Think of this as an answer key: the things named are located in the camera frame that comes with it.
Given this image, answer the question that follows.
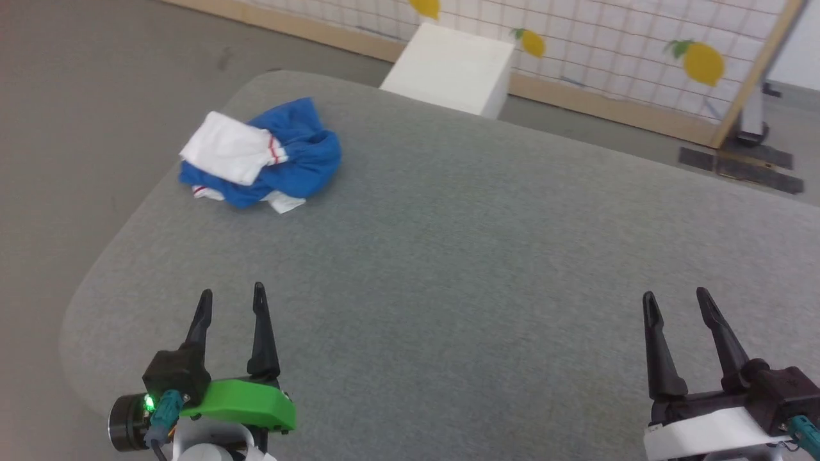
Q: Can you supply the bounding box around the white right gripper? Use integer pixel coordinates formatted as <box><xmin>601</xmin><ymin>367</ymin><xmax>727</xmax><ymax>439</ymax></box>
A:
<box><xmin>643</xmin><ymin>287</ymin><xmax>795</xmax><ymax>461</ymax></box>

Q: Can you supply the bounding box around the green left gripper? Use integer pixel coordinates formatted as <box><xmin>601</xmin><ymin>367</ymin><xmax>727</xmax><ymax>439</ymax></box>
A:
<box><xmin>179</xmin><ymin>282</ymin><xmax>297</xmax><ymax>433</ymax></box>

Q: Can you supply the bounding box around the blue and white shirt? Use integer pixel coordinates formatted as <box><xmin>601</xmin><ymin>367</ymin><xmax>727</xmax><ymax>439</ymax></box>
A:
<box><xmin>178</xmin><ymin>97</ymin><xmax>342</xmax><ymax>214</ymax></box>

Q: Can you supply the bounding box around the black floor strip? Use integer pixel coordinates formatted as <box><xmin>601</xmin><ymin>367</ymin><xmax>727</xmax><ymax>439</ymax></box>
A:
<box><xmin>679</xmin><ymin>141</ymin><xmax>805</xmax><ymax>195</ymax></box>

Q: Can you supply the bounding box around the wood framed grid screen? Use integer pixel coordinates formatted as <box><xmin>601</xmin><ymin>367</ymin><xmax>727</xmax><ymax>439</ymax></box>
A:
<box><xmin>160</xmin><ymin>0</ymin><xmax>808</xmax><ymax>149</ymax></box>

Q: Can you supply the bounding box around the white box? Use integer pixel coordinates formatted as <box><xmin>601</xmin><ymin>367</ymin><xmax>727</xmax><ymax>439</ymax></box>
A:
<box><xmin>379</xmin><ymin>23</ymin><xmax>516</xmax><ymax>120</ymax></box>

